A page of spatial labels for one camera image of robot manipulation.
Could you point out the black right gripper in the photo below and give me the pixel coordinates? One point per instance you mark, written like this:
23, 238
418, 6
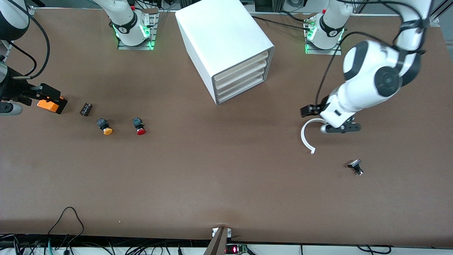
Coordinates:
15, 89

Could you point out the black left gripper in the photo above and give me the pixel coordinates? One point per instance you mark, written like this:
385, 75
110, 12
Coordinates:
310, 110

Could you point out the white plastic drawer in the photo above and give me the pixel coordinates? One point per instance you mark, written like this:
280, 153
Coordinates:
240, 90
240, 82
240, 68
240, 75

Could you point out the red mushroom push button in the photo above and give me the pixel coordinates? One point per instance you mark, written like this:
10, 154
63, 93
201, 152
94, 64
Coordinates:
141, 131

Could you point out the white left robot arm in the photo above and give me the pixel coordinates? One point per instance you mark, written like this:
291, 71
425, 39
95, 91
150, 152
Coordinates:
354, 95

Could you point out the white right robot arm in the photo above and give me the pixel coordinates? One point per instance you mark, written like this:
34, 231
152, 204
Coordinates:
124, 16

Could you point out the yellow mushroom push button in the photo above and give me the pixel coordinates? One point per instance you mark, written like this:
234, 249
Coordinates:
108, 131

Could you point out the white drawer cabinet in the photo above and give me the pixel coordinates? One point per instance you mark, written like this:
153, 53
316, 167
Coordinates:
219, 32

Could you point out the orange box with hole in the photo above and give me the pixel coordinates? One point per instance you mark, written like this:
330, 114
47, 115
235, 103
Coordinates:
49, 106

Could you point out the device with red display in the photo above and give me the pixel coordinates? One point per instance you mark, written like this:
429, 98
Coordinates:
235, 250

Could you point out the aluminium table edge rail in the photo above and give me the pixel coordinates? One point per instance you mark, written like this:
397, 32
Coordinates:
7, 53

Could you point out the aluminium arm base plate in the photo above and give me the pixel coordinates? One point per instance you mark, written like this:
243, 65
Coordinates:
332, 52
122, 47

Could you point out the aluminium corner bracket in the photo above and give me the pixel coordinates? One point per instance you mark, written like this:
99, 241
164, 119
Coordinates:
32, 11
433, 19

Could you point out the metal camera post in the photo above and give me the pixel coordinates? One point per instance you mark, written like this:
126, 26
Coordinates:
217, 244

